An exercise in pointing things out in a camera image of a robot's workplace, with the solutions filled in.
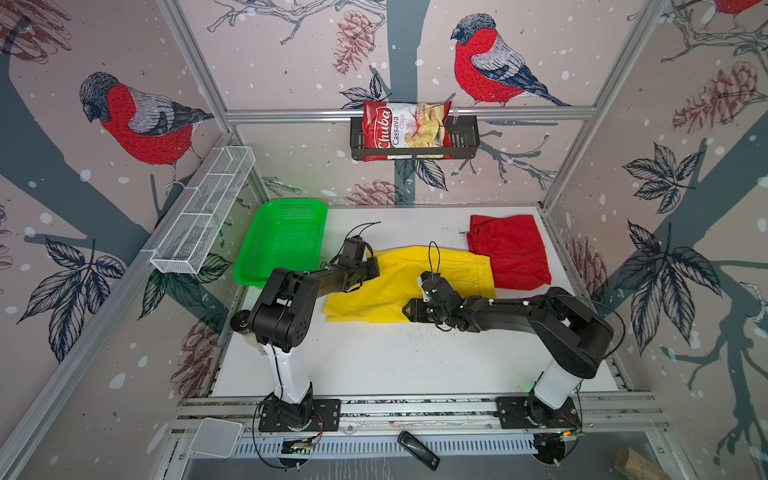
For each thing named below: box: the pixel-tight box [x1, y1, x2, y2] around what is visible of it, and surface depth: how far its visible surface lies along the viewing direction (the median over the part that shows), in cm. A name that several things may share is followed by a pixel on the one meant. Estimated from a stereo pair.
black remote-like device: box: [397, 430, 441, 471], surface depth 68 cm
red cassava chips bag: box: [363, 101, 455, 162], surface depth 90 cm
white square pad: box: [190, 417, 245, 458], surface depth 71 cm
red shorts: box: [467, 215, 552, 291], surface depth 106 cm
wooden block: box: [614, 447, 673, 480], surface depth 65 cm
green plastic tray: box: [234, 200, 329, 288], surface depth 110 cm
